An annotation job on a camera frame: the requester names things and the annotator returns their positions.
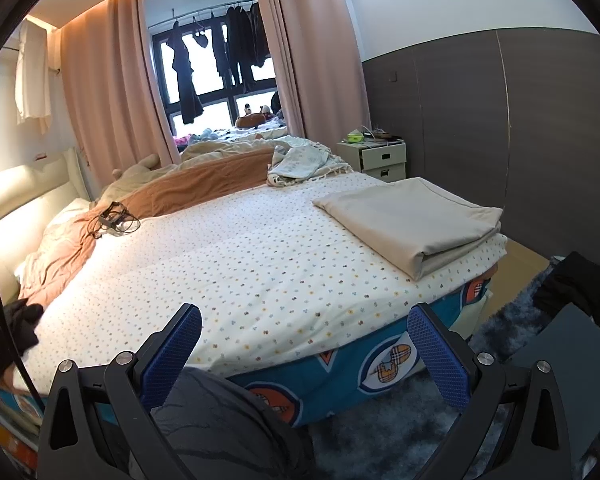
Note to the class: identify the wide pink curtain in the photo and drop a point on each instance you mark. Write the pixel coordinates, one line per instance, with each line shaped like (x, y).
(110, 85)

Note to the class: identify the dark clothes pile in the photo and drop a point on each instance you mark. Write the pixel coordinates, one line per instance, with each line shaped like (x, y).
(575, 280)

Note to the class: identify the black cloth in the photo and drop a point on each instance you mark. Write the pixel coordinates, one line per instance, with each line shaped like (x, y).
(10, 330)

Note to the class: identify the white fringed blanket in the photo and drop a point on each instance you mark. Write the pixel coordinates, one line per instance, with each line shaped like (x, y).
(305, 160)

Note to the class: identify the white hanging shirt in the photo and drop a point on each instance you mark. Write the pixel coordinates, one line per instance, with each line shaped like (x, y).
(32, 75)

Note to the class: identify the beige jacket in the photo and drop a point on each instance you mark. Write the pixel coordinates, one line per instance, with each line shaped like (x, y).
(415, 215)

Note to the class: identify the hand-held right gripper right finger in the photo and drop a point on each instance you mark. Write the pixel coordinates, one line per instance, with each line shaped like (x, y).
(437, 360)

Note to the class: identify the beige plush toy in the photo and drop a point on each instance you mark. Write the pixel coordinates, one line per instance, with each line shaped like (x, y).
(140, 167)

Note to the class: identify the narrow pink curtain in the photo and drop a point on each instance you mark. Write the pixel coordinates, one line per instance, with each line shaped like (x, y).
(320, 50)

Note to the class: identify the orange blanket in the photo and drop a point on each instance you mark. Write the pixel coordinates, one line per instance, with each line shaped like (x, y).
(205, 175)

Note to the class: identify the cream comforter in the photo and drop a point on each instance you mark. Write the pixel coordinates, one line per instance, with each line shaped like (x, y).
(215, 147)

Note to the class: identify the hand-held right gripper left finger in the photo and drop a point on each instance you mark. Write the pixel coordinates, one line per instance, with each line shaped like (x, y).
(172, 355)

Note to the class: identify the bed with dotted sheet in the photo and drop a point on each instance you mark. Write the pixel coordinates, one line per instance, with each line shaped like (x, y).
(230, 270)

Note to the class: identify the blue plush toy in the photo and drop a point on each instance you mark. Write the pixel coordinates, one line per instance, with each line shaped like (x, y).
(207, 134)

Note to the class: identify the black framed window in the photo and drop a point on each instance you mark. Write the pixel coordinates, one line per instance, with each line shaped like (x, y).
(215, 110)

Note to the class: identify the brown plush toy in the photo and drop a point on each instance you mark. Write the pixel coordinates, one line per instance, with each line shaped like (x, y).
(250, 120)

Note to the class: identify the green item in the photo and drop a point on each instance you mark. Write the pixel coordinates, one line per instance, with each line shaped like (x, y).
(355, 137)

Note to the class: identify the row of dark hanging clothes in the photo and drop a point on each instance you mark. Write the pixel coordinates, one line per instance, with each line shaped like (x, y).
(240, 45)

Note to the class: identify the dark hanging coat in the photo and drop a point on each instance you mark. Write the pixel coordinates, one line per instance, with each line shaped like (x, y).
(185, 85)

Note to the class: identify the white nightstand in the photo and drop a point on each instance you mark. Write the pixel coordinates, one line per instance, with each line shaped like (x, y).
(385, 157)

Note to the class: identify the white pillow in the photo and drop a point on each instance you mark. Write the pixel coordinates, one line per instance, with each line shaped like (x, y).
(70, 212)

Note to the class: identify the white padded headboard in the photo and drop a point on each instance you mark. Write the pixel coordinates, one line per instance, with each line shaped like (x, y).
(10, 195)

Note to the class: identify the person's leg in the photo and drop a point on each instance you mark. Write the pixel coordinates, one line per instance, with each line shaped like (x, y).
(230, 425)

